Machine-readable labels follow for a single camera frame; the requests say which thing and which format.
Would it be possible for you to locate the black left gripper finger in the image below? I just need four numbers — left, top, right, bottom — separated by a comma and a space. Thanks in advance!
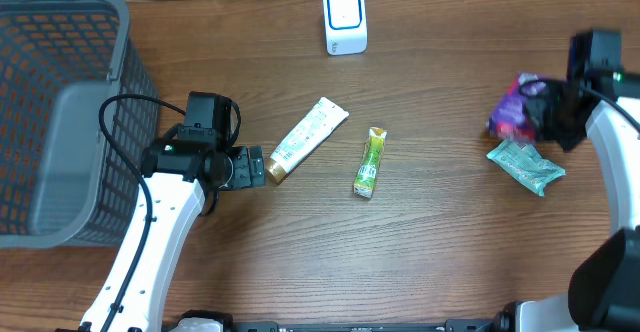
249, 146, 266, 188
221, 146, 251, 191

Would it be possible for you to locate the purple red pad pack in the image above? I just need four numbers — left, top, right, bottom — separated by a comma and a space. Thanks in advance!
486, 73, 546, 143

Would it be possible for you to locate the teal wet wipes pack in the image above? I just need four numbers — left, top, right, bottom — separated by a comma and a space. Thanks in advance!
486, 140, 566, 197

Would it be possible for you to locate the white tube gold cap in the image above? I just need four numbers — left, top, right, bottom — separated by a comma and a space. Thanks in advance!
266, 97, 349, 183

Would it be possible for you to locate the green yellow snack pack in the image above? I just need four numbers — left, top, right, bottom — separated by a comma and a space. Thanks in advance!
353, 127, 387, 199

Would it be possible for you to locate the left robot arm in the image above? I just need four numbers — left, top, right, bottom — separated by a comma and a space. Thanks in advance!
79, 92, 266, 331

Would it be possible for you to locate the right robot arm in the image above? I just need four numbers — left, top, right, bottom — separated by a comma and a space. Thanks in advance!
483, 29, 639, 331

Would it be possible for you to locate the white barcode scanner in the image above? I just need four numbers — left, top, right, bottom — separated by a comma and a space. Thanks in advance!
322, 0, 368, 56

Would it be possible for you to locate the grey plastic mesh basket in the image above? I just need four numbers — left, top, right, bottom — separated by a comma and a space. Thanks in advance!
1, 0, 159, 248

